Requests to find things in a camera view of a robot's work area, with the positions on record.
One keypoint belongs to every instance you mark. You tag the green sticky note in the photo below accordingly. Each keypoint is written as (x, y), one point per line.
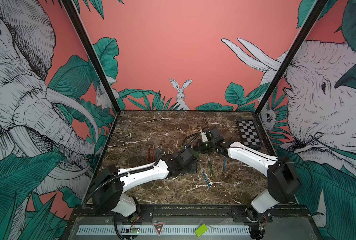
(202, 229)

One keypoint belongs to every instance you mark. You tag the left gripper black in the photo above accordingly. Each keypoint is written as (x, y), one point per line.
(195, 168)

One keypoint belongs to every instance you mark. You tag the black frame post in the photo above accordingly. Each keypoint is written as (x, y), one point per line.
(308, 24)
(83, 36)

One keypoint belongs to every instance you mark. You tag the white slotted cable duct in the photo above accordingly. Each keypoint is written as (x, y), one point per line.
(169, 230)

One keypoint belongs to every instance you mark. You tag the black white checkerboard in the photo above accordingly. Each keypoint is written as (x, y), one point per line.
(248, 134)

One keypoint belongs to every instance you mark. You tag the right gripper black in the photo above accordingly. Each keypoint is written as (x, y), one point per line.
(200, 144)

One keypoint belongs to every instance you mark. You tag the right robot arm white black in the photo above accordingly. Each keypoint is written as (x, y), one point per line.
(283, 181)

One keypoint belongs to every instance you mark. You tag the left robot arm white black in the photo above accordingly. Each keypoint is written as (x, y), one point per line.
(108, 189)

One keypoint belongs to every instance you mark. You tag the left black frame post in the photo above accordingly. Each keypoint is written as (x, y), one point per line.
(83, 36)

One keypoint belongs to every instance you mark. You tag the small circuit board green led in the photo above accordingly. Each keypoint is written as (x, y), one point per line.
(133, 230)

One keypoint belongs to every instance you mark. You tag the red carving knife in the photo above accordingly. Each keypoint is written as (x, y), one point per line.
(153, 154)
(149, 152)

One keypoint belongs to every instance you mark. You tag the blue carving knife front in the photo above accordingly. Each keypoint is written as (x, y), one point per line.
(205, 176)

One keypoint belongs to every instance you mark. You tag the black front mounting rail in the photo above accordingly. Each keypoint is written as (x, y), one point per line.
(238, 213)

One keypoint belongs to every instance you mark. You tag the right black frame post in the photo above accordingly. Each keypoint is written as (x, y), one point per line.
(308, 24)

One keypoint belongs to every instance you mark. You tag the triangular warning sticker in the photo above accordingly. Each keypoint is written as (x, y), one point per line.
(159, 227)

